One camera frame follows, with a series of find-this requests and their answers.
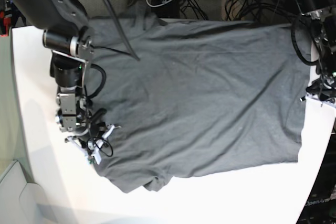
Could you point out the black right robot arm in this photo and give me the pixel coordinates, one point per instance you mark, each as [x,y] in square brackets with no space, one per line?
[67,34]

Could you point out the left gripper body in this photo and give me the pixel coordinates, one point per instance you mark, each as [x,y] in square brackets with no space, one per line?
[324,85]

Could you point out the red clamp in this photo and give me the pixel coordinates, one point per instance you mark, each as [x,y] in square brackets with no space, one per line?
[6,22]

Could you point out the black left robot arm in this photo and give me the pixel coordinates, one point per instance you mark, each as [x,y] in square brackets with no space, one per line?
[321,14]

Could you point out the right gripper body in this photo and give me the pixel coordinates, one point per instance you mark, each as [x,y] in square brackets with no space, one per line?
[81,126]

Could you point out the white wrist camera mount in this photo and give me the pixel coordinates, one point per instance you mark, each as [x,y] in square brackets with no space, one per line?
[93,146]

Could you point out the grey t-shirt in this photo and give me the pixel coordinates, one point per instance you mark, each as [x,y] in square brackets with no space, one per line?
[204,97]

